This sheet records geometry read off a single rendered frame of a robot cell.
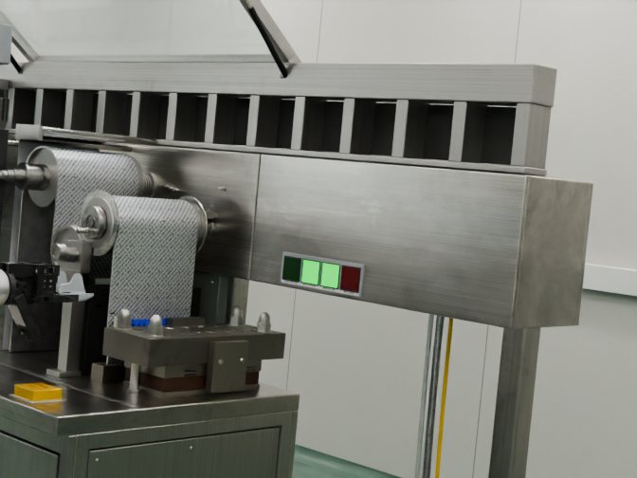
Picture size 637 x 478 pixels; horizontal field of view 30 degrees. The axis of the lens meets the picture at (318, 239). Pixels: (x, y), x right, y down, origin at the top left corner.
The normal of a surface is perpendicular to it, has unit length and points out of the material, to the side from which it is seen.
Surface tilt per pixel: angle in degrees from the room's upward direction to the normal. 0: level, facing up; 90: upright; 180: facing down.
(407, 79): 90
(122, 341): 90
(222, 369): 90
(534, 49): 90
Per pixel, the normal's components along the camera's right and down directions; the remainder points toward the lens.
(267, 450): 0.72, 0.11
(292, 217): -0.69, -0.03
